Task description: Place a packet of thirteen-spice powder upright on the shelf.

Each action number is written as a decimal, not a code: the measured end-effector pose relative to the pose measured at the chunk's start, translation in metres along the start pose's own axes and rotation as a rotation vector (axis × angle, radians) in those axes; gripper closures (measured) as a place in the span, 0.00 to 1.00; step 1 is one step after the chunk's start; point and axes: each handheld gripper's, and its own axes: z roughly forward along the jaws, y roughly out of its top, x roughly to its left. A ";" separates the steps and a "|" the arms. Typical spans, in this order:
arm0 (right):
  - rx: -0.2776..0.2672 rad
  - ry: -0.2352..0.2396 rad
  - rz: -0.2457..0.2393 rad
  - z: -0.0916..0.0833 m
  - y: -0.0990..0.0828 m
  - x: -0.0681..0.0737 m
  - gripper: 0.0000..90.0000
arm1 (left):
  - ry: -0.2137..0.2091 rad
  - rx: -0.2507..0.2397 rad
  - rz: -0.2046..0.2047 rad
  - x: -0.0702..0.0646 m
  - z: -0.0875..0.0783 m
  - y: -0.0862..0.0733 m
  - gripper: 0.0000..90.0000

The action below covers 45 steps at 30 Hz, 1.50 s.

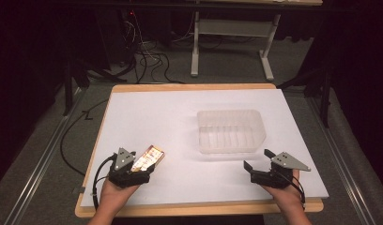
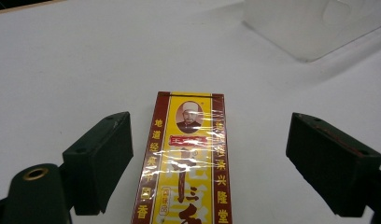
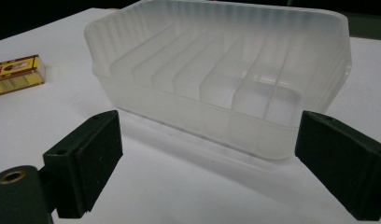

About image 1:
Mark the white table mat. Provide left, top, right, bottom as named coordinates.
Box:
left=80, top=88, right=330, bottom=208

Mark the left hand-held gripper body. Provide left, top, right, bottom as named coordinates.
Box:
left=108, top=147, right=152, bottom=188

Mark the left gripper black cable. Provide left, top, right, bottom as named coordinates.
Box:
left=91, top=153, right=118, bottom=211

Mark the black floor cable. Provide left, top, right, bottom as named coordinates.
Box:
left=59, top=98, right=110, bottom=176

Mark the white metal desk frame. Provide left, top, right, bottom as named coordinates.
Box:
left=190, top=11, right=282, bottom=83

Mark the tangle of black floor cables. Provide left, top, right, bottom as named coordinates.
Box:
left=85, top=18, right=186, bottom=85

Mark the person's right hand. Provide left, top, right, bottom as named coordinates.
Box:
left=260, top=169, right=302, bottom=218

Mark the metal floor rail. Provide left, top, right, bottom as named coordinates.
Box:
left=306, top=95, right=371, bottom=225
left=3, top=87, right=87, bottom=225

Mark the person's left hand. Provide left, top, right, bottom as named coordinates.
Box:
left=100, top=177, right=141, bottom=217

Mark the shiny gold snack packet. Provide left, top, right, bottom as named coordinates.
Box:
left=130, top=144, right=166, bottom=173

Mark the clear plastic container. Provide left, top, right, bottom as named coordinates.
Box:
left=196, top=109, right=268, bottom=155

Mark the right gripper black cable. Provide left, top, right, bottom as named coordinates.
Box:
left=282, top=172, right=307, bottom=210

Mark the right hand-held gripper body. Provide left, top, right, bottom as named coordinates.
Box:
left=250, top=151, right=313, bottom=189

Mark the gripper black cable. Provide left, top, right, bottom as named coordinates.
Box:
left=282, top=172, right=307, bottom=210
left=91, top=153, right=118, bottom=211

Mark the black metal stand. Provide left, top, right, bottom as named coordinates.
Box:
left=276, top=67, right=334, bottom=128
left=61, top=52, right=91, bottom=117

